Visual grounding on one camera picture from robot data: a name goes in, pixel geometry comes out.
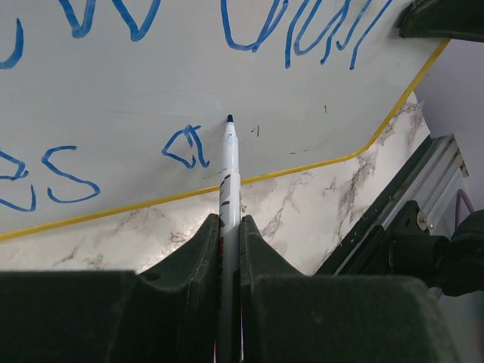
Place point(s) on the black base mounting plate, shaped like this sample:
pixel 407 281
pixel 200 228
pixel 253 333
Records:
pixel 363 225

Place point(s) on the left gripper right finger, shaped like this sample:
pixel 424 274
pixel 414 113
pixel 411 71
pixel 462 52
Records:
pixel 291 317

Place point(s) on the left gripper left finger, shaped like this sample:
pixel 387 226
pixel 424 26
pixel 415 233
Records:
pixel 165 314

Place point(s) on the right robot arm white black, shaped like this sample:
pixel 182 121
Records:
pixel 452 264

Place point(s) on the yellow framed whiteboard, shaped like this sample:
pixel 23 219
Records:
pixel 108 106

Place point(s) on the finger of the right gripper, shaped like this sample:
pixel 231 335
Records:
pixel 450 19

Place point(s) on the white marker pen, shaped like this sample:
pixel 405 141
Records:
pixel 228 332

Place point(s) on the aluminium rail frame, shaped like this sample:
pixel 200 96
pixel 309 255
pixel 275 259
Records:
pixel 424 204

